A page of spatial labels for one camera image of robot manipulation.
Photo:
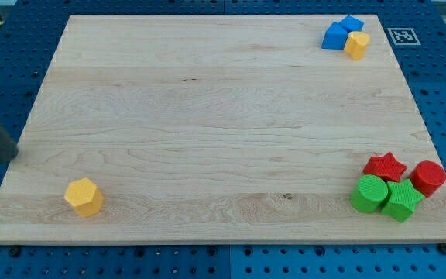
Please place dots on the green star block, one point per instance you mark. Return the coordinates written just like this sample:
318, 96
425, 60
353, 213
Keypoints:
402, 201

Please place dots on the wooden board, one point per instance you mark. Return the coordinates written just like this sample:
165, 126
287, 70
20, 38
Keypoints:
214, 129

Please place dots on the blue triangle block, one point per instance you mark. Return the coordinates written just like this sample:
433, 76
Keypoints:
335, 37

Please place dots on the yellow hexagon block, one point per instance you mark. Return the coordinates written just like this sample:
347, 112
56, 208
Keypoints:
84, 197

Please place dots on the blue cube block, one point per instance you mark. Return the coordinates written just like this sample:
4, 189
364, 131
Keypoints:
351, 24

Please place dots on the red cylinder block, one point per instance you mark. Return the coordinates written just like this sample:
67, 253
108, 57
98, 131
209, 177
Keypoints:
427, 177

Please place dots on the green cylinder block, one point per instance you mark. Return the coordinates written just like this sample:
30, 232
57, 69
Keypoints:
369, 193

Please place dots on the yellow heart block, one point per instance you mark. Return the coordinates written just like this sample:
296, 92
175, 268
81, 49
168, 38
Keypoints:
356, 44

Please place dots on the red star block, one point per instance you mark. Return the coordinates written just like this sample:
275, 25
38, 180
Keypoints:
386, 167

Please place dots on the white fiducial marker tag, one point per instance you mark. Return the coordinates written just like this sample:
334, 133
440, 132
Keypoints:
402, 36

